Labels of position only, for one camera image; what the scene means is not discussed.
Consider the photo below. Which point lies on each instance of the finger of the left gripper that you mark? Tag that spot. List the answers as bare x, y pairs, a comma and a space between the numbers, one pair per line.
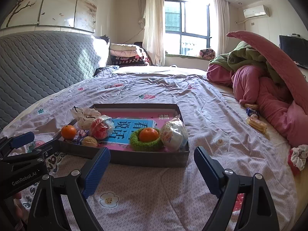
38, 155
8, 144

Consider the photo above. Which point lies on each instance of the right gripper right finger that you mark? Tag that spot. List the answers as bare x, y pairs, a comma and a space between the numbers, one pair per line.
258, 211

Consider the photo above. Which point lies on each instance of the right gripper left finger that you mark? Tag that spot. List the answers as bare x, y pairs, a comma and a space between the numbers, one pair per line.
47, 210

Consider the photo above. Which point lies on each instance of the orange tangerine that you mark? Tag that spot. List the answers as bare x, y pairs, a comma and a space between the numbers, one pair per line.
68, 132
148, 135

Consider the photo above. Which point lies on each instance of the dark cookie snack packet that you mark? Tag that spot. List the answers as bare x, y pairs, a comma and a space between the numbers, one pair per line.
80, 135

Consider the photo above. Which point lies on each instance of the tan walnut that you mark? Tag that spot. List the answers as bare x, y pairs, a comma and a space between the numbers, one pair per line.
89, 141

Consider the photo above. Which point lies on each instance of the cream floral cloth pouch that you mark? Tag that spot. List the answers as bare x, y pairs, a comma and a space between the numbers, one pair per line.
84, 116

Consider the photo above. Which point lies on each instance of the red egg toy packet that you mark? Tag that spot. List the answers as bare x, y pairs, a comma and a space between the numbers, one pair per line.
101, 127

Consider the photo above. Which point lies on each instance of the white egg toy packet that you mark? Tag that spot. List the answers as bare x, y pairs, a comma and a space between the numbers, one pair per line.
174, 134

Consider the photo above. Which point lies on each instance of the person's left hand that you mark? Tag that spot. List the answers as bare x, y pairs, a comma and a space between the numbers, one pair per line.
18, 210

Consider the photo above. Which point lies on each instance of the floral scrunchie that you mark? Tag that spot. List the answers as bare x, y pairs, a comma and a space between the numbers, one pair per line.
297, 158

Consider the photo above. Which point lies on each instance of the grey quilted headboard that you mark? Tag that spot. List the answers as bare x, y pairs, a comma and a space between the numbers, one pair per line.
37, 64

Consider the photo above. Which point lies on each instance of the pink floral bed quilt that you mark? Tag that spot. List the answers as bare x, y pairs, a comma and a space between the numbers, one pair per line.
139, 198

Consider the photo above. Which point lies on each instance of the yellow biscuit packet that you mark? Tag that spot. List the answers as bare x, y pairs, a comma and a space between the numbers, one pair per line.
257, 124

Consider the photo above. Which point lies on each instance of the pink crumpled blanket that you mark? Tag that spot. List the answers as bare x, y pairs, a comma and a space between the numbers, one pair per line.
251, 85

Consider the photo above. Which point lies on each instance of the pink and blue book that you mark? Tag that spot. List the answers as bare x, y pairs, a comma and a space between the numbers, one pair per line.
128, 121

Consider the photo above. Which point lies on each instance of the blue snack packet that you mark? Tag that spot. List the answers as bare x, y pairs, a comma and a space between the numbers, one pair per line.
252, 113

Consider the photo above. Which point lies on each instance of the small biscuit packet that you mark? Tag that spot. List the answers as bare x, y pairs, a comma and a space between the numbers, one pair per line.
251, 106

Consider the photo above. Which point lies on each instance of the dark cardboard box tray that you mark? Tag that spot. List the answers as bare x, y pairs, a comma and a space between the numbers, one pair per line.
161, 158

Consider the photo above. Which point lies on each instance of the stack of folded blankets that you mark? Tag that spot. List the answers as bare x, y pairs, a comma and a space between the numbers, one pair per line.
124, 55

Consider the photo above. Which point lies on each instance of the green garment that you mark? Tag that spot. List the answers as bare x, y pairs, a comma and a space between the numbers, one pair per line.
242, 55

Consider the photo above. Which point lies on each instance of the folded cloth on windowsill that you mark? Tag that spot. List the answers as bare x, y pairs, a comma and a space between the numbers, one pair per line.
207, 54

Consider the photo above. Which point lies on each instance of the cream curtain left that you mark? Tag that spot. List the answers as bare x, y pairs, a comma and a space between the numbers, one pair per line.
154, 31

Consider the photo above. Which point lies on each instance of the cream curtain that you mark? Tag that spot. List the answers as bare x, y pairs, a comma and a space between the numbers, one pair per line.
223, 25
154, 31

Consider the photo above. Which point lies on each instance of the black television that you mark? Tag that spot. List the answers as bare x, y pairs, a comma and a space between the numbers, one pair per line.
295, 48

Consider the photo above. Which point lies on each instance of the white air conditioner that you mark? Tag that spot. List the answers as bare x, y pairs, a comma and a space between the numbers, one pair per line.
256, 11

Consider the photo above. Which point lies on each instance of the cream curtain right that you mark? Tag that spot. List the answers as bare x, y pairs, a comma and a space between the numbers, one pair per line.
223, 25

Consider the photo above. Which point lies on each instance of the painted wall panel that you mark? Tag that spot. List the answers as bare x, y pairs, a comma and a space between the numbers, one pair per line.
77, 14

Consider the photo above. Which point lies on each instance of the window with dark frame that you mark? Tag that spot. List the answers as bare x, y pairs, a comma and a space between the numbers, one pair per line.
187, 26

